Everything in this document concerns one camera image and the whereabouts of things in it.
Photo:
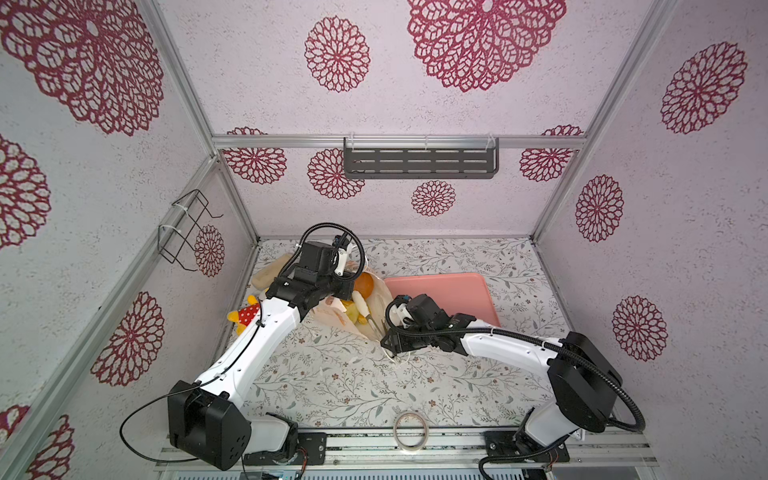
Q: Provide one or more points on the clear tape roll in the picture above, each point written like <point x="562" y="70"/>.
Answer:
<point x="410" y="432"/>

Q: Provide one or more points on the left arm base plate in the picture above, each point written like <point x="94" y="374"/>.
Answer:
<point x="298" y="449"/>

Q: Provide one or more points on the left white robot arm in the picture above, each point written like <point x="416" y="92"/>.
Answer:
<point x="204" y="417"/>

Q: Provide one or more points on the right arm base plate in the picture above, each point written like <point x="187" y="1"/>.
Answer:
<point x="510" y="443"/>

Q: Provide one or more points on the steel tongs cream tips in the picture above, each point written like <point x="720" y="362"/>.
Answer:
<point x="371" y="321"/>

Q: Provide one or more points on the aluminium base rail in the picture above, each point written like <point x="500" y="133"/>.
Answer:
<point x="451" y="453"/>

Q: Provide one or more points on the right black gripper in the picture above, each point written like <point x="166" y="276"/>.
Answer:
<point x="396" y="340"/>

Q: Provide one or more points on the yellow fake croissant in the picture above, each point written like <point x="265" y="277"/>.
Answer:
<point x="356" y="311"/>

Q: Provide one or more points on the pink plastic tray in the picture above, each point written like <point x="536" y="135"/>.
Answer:
<point x="465" y="293"/>

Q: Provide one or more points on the round orange fake bun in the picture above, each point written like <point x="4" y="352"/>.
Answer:
<point x="365" y="285"/>

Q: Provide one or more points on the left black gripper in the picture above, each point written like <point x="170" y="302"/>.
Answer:
<point x="346" y="290"/>

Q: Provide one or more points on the yellow plush toy red dress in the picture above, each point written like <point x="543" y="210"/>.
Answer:
<point x="245" y="316"/>

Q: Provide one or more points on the grey wall shelf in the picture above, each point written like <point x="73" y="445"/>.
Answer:
<point x="378" y="161"/>

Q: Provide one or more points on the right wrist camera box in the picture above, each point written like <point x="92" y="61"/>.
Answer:
<point x="424" y="313"/>

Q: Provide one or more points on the white paper bag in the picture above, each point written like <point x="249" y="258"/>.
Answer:
<point x="330" y="312"/>

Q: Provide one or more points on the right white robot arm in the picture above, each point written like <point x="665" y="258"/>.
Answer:
<point x="584" y="384"/>

